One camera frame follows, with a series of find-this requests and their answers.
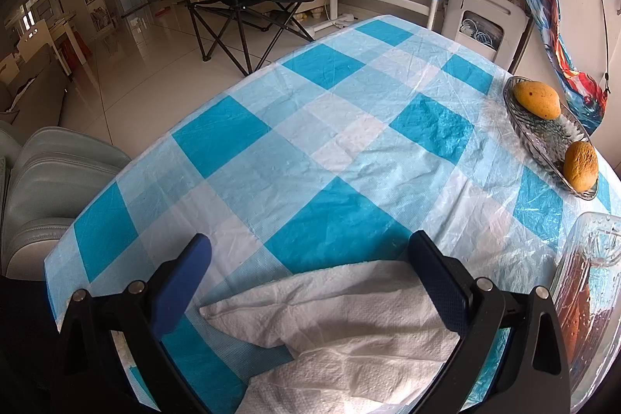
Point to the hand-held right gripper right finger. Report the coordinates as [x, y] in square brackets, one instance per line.
[436, 283]

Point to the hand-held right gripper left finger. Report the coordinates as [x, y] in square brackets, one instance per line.
[184, 283]

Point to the white paper towel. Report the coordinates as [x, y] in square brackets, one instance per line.
[349, 322]

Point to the orange carrot with stem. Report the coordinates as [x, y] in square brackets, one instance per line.
[575, 297]

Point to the clear plastic cup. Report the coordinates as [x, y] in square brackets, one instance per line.
[587, 234]

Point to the grey leather sofa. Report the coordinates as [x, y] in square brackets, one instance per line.
[53, 181]

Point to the rough-skinned yellow mango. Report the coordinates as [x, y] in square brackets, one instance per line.
[580, 164]

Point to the ribbed glass plate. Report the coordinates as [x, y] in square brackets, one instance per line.
[548, 132]

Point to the blue white checkered tablecloth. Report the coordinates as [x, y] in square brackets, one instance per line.
[310, 128]

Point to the yellow mango with dark spot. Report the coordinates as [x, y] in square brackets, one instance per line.
[536, 98]

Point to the beige sofa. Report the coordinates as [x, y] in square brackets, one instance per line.
[34, 94]

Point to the white plastic stool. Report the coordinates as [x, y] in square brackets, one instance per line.
[485, 1]

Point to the colourful printed hanging cloth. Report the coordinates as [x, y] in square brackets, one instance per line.
[553, 21]

